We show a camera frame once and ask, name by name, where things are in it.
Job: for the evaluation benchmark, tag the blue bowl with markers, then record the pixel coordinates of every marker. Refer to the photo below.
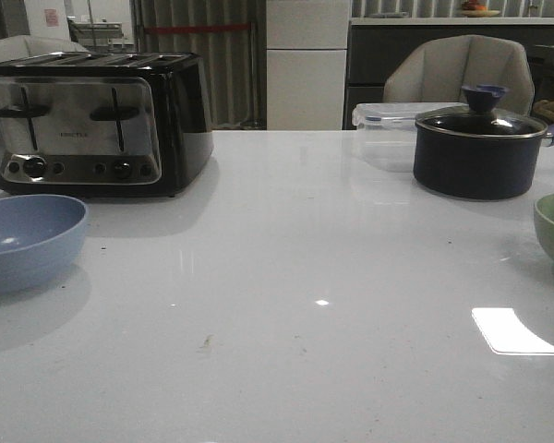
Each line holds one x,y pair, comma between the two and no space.
40,236

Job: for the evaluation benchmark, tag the clear plastic food container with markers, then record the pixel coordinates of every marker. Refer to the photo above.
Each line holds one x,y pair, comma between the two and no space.
387,133

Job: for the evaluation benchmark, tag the white refrigerator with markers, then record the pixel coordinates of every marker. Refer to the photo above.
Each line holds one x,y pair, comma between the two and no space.
306,64

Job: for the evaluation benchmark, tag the dark kitchen counter cabinet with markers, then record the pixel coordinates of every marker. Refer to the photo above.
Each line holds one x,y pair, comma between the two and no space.
377,46

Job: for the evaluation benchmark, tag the red barrier tape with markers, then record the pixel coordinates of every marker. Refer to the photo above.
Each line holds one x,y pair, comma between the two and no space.
197,29

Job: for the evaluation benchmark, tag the dark blue saucepan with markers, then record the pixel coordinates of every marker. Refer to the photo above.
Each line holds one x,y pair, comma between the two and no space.
478,166

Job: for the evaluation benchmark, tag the beige chair right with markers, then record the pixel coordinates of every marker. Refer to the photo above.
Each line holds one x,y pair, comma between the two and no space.
436,71

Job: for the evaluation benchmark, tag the beige chair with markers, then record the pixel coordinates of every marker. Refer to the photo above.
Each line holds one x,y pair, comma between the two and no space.
436,71
22,46

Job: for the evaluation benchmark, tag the glass pot lid blue knob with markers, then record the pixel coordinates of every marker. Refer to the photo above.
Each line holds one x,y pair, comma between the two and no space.
480,116

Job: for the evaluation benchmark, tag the black and chrome toaster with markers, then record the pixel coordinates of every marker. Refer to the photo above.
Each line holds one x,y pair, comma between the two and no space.
103,125

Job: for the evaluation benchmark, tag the fruit plate on counter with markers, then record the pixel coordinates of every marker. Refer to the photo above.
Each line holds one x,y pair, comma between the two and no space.
474,9

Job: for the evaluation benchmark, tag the brown object behind pot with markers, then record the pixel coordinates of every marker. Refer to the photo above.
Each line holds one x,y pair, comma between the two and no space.
544,110

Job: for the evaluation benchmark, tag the beige chair left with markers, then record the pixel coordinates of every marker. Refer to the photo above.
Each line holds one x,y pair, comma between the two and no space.
22,46

